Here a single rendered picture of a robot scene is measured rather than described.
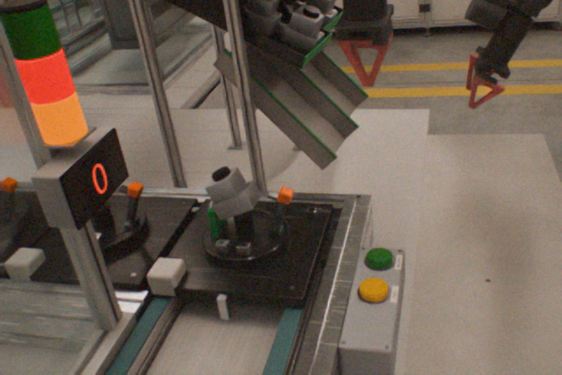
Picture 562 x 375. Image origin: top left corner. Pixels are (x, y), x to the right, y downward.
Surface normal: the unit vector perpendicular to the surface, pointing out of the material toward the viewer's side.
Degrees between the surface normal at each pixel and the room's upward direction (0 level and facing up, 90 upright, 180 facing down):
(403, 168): 0
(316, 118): 45
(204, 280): 0
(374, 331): 0
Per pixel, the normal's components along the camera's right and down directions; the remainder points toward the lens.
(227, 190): -0.26, 0.46
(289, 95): 0.57, -0.53
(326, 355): -0.11, -0.87
